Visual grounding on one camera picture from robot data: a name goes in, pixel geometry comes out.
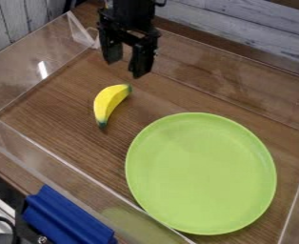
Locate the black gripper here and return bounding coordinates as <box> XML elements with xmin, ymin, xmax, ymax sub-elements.
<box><xmin>97</xmin><ymin>0</ymin><xmax>161</xmax><ymax>79</ymax></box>

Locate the clear acrylic enclosure wall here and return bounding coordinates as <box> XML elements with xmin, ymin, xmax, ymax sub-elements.
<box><xmin>0</xmin><ymin>12</ymin><xmax>195</xmax><ymax>244</ymax></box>

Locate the green round plate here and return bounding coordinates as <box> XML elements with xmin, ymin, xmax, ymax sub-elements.
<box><xmin>124</xmin><ymin>112</ymin><xmax>277</xmax><ymax>235</ymax></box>

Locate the yellow toy banana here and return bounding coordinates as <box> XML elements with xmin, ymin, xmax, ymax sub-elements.
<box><xmin>95</xmin><ymin>84</ymin><xmax>132</xmax><ymax>129</ymax></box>

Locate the black cable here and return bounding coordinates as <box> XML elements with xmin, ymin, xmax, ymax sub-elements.
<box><xmin>0</xmin><ymin>215</ymin><xmax>18</xmax><ymax>244</ymax></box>

